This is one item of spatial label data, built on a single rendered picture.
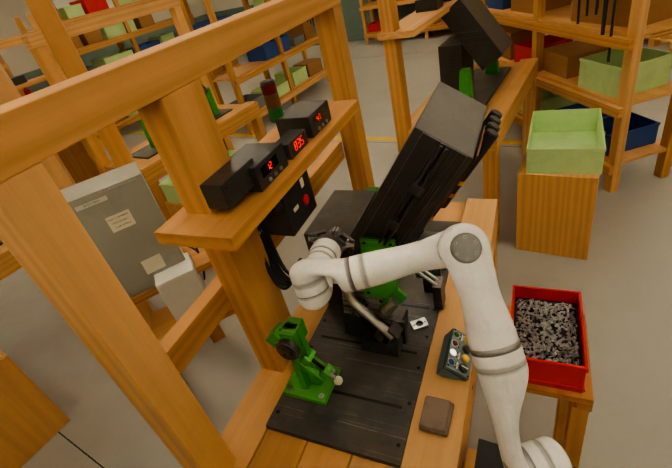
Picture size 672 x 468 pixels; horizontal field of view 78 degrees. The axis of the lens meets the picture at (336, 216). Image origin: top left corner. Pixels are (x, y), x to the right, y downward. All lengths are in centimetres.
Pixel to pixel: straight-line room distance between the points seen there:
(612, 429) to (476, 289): 172
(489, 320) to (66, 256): 76
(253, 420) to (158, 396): 45
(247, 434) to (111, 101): 101
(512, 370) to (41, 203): 86
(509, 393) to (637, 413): 170
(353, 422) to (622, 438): 142
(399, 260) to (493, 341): 22
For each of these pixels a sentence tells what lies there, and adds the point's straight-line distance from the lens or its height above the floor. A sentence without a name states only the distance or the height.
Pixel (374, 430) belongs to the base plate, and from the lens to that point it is 132.
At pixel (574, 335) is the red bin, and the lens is 157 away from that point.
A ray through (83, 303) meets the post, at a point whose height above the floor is 160.
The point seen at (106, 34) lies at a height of 165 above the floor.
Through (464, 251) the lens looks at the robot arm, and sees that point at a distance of 78.
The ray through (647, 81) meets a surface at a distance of 384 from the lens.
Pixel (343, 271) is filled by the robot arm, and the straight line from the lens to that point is 82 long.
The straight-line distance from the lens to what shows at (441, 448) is 128.
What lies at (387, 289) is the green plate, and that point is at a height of 111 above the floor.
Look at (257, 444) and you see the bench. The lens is 143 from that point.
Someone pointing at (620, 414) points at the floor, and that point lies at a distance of 250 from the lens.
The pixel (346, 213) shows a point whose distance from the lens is 151.
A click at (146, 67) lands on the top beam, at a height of 192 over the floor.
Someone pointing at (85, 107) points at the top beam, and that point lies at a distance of 91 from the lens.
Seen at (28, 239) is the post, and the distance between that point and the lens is 85.
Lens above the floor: 204
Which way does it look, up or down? 32 degrees down
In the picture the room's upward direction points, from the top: 14 degrees counter-clockwise
